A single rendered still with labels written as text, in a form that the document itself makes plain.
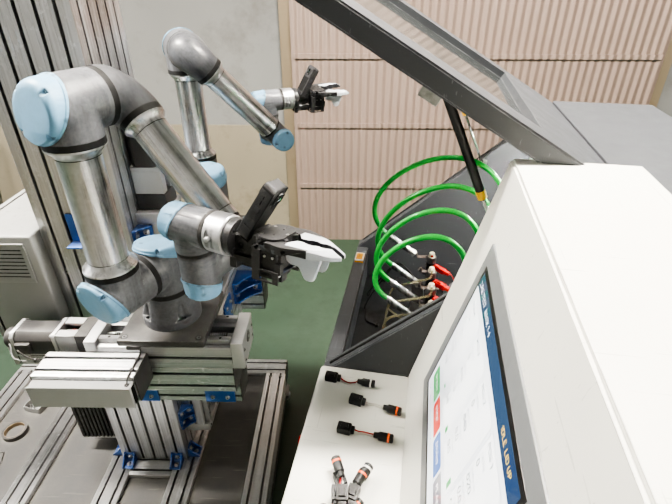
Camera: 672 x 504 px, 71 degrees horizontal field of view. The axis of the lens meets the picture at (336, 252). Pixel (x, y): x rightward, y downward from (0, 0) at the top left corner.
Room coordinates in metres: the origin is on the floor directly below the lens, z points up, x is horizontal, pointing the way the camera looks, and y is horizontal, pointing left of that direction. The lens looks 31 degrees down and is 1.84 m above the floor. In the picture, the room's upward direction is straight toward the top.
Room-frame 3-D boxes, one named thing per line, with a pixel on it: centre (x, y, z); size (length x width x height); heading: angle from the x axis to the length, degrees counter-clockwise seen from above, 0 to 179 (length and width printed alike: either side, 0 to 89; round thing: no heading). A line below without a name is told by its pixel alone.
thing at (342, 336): (1.22, -0.05, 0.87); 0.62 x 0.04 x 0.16; 170
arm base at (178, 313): (1.01, 0.44, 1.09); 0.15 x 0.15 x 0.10
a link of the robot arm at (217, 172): (1.51, 0.44, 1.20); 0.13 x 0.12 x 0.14; 25
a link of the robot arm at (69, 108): (0.89, 0.50, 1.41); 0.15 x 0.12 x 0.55; 153
